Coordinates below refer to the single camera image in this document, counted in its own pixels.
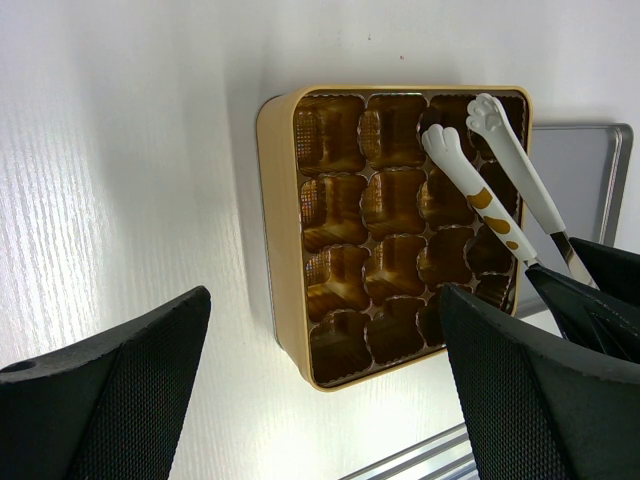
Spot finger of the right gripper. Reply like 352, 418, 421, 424
569, 237, 640, 305
526, 264, 639, 363

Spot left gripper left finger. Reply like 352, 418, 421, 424
1, 286, 211, 479

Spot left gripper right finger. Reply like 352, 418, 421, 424
440, 285, 639, 479

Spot white tongs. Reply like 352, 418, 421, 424
421, 93, 597, 288

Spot gold chocolate box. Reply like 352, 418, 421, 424
256, 85, 520, 392

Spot dark chocolate piece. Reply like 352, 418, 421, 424
417, 107, 445, 140

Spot silver tin lid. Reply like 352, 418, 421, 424
512, 123, 635, 321

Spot aluminium mounting rail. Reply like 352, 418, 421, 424
344, 424, 475, 479

